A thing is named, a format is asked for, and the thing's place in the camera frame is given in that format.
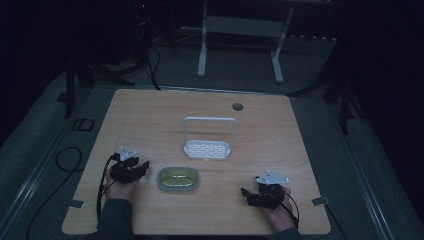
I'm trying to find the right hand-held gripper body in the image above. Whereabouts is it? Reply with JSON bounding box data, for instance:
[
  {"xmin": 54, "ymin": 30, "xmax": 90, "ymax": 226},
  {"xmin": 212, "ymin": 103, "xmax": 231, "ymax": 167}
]
[{"xmin": 245, "ymin": 170, "xmax": 290, "ymax": 211}]

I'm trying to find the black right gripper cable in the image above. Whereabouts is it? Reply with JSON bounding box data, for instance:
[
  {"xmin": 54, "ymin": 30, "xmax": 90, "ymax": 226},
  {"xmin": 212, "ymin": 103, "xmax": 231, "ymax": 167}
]
[{"xmin": 273, "ymin": 191, "xmax": 300, "ymax": 229}]

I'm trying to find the black tripod stand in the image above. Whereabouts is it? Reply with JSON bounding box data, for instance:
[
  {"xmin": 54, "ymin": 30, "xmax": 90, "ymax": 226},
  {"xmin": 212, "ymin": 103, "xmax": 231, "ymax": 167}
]
[
  {"xmin": 287, "ymin": 49, "xmax": 364, "ymax": 135},
  {"xmin": 56, "ymin": 56, "xmax": 136, "ymax": 119}
]

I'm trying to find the black floor cable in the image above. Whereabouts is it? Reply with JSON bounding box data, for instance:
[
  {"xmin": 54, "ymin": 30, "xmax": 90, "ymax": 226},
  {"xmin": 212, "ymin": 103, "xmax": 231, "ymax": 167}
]
[{"xmin": 25, "ymin": 146, "xmax": 84, "ymax": 240}]

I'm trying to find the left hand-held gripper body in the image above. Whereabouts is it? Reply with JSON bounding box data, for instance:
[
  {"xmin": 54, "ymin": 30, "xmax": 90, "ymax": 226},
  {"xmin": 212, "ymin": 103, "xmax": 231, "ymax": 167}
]
[{"xmin": 110, "ymin": 145, "xmax": 147, "ymax": 185}]

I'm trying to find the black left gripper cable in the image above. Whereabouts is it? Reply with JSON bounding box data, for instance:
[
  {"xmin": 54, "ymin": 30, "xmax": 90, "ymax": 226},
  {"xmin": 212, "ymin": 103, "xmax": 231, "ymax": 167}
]
[{"xmin": 96, "ymin": 153, "xmax": 118, "ymax": 221}]

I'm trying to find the white metal stand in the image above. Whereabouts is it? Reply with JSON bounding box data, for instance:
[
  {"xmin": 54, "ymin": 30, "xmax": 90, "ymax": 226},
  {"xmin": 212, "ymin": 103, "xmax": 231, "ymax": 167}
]
[{"xmin": 196, "ymin": 0, "xmax": 296, "ymax": 85}]

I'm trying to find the green oval container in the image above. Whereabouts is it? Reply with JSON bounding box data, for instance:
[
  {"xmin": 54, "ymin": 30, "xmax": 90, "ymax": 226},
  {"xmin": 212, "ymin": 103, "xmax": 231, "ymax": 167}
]
[{"xmin": 156, "ymin": 166, "xmax": 201, "ymax": 193}]

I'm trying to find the person's left hand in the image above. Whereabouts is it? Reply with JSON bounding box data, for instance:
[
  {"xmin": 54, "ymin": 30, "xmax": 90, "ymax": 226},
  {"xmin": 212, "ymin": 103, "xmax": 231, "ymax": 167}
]
[{"xmin": 104, "ymin": 171, "xmax": 140, "ymax": 202}]

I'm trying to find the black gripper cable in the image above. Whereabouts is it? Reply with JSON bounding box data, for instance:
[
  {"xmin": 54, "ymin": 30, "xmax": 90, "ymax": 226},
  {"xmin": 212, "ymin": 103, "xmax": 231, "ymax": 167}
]
[
  {"xmin": 96, "ymin": 153, "xmax": 118, "ymax": 221},
  {"xmin": 273, "ymin": 191, "xmax": 300, "ymax": 229}
]

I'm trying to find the white drain rack with handle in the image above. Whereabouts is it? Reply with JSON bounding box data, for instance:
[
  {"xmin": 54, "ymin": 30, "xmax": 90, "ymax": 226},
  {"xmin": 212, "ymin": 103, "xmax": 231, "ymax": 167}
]
[{"xmin": 182, "ymin": 115, "xmax": 238, "ymax": 161}]

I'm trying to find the person's right hand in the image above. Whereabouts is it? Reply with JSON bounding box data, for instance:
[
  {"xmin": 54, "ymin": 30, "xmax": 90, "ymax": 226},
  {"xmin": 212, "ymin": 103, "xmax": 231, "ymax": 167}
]
[{"xmin": 263, "ymin": 185, "xmax": 296, "ymax": 233}]

